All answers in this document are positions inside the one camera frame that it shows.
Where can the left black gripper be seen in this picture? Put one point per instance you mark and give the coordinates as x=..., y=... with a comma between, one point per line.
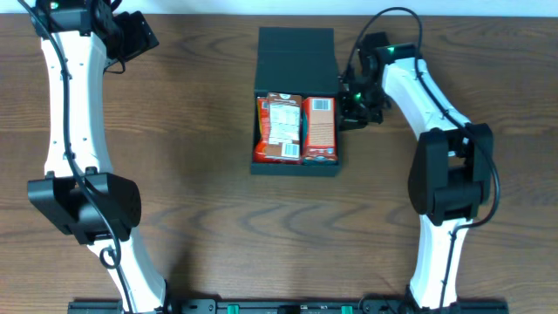
x=140, y=37

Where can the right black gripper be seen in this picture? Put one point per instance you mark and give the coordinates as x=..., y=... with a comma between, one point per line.
x=347, y=119

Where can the red orange box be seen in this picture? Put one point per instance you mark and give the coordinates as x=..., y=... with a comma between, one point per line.
x=319, y=131

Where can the black gift box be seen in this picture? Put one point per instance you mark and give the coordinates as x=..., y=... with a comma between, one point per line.
x=298, y=61

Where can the brown and white box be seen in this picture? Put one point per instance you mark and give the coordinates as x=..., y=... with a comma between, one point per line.
x=284, y=126

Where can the red snack pouch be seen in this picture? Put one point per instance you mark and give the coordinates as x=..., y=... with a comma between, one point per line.
x=259, y=155

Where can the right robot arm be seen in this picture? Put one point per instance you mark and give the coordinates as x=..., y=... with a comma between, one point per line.
x=452, y=166

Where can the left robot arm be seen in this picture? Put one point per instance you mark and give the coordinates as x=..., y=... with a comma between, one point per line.
x=79, y=193

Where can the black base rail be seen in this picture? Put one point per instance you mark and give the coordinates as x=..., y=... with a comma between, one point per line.
x=367, y=306

